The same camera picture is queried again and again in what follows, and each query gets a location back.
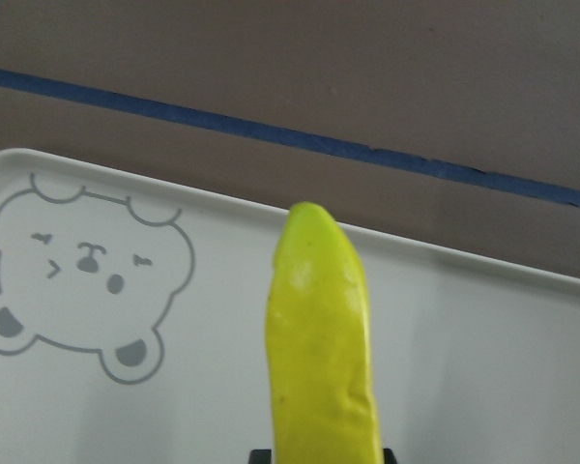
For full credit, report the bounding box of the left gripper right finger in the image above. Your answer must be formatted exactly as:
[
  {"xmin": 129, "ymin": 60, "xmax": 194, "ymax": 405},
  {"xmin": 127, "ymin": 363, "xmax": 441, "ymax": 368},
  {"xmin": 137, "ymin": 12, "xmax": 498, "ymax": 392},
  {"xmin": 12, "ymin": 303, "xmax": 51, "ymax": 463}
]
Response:
[{"xmin": 383, "ymin": 441, "xmax": 397, "ymax": 464}]

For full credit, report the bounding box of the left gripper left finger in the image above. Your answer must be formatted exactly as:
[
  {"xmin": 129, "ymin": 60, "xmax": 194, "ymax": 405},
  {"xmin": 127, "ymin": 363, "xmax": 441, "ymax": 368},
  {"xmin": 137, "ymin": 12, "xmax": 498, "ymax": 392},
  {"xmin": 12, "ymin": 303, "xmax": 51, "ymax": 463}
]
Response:
[{"xmin": 248, "ymin": 439, "xmax": 274, "ymax": 464}]

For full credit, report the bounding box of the yellow plastic banana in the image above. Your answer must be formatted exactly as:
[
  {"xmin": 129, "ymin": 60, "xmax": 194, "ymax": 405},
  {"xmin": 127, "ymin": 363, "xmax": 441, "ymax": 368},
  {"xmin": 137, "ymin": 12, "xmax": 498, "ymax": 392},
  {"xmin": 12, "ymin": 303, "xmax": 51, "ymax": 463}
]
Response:
[{"xmin": 265, "ymin": 202, "xmax": 384, "ymax": 463}]

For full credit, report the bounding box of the white bear tray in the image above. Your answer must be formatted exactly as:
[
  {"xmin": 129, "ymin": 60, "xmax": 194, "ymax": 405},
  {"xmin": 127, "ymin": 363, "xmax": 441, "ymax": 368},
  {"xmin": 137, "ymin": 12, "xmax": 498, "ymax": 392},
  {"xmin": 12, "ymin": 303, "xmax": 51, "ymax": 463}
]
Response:
[{"xmin": 0, "ymin": 149, "xmax": 580, "ymax": 463}]

